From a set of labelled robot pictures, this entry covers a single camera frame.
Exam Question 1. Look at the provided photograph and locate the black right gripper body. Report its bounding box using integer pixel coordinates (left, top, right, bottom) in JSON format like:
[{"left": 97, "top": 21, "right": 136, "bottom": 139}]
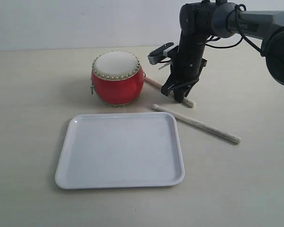
[{"left": 167, "top": 46, "right": 207, "bottom": 88}]

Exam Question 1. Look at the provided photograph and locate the wooden drumstick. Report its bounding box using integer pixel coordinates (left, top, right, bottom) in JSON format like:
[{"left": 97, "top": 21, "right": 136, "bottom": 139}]
[
  {"left": 151, "top": 104, "right": 241, "bottom": 144},
  {"left": 144, "top": 76, "right": 196, "bottom": 108}
]

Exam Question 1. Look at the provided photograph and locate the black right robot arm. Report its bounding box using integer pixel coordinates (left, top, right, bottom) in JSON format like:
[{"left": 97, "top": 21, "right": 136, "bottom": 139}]
[{"left": 161, "top": 0, "right": 284, "bottom": 103}]

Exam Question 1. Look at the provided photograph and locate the small red drum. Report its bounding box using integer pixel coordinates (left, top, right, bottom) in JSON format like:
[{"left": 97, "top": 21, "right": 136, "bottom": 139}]
[{"left": 90, "top": 51, "right": 145, "bottom": 106}]

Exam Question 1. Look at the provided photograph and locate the white rectangular tray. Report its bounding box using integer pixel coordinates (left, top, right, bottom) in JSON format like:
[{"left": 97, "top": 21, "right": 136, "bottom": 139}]
[{"left": 55, "top": 112, "right": 185, "bottom": 190}]

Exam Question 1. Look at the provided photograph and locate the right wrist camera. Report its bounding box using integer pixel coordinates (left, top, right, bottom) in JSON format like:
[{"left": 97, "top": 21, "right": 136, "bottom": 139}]
[{"left": 148, "top": 42, "right": 178, "bottom": 65}]

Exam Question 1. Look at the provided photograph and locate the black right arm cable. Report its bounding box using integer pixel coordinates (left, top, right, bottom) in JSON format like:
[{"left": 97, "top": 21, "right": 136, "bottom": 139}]
[{"left": 205, "top": 4, "right": 267, "bottom": 54}]

